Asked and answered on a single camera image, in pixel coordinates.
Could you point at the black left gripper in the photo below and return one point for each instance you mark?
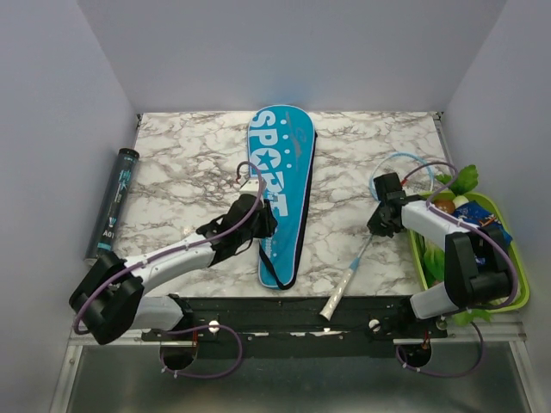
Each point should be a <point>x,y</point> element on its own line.
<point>269,222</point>

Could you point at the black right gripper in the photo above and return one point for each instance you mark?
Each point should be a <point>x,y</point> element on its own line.
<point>376,228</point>

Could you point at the badminton racket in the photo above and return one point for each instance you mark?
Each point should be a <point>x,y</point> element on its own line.
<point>338,292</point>

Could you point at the blue racket bag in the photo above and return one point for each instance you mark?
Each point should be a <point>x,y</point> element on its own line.
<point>281,143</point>

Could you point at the black shuttlecock tube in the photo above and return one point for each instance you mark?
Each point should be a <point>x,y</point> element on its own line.
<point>103,235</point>

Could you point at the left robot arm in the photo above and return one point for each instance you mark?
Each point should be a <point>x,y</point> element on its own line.
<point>109,299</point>

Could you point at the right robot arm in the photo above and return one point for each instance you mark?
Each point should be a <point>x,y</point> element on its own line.
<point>477,266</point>

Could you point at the brown toy mushroom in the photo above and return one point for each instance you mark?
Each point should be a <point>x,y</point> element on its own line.
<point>446,206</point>

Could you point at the blue snack bag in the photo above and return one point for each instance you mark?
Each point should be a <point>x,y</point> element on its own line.
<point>473,213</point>

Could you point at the green toy leaf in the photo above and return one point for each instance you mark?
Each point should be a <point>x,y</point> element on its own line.
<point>466,181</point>

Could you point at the green plastic tray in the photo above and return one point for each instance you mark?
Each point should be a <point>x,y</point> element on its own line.
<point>426,279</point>

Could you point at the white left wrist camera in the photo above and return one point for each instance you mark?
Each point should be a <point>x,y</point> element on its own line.
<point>253,186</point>

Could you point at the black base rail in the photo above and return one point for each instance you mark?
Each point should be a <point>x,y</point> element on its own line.
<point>293,328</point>

